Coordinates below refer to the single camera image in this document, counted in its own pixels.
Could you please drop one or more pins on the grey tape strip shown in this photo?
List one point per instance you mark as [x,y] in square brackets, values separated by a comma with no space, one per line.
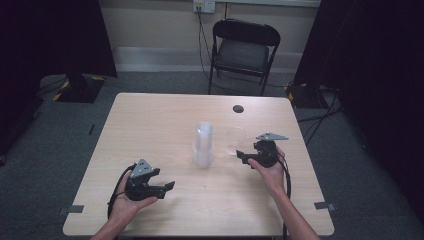
[324,206]
[71,209]

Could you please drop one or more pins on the black round table grommet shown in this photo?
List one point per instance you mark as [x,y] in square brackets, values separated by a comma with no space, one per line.
[238,109]

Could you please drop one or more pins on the black stand base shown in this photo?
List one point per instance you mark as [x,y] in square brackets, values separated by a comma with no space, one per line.
[303,96]
[80,88]

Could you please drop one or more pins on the dark curtain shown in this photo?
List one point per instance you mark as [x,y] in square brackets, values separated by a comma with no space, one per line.
[50,36]
[373,66]

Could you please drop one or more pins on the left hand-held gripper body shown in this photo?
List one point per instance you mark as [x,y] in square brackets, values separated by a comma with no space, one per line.
[138,186]

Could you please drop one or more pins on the single clear plastic cup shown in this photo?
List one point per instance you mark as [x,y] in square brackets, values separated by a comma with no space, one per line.
[235,138]

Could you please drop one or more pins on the white wall socket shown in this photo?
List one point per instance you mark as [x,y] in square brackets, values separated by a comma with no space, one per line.
[204,6]

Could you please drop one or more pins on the stack of clear plastic cups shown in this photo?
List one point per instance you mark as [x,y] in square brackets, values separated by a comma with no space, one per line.
[203,146]

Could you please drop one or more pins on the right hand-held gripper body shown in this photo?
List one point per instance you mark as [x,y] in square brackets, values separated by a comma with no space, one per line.
[268,155]

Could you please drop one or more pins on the white wall trunking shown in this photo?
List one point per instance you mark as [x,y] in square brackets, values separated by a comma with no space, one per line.
[266,2]

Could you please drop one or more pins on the person's left hand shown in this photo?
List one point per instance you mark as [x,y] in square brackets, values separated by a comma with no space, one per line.
[125,210]

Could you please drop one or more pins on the person's right hand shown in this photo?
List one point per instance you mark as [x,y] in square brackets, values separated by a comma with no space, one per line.
[275,176]

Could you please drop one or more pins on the black folding chair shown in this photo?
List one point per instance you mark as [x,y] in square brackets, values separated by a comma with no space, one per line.
[241,55]

